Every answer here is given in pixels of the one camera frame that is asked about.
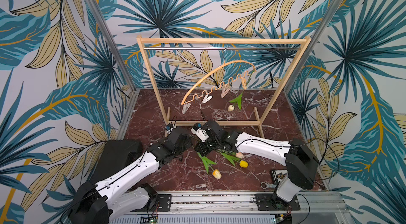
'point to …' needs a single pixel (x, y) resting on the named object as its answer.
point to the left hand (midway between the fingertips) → (189, 142)
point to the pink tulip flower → (237, 154)
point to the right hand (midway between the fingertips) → (194, 148)
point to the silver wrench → (268, 185)
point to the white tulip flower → (238, 100)
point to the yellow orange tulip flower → (216, 173)
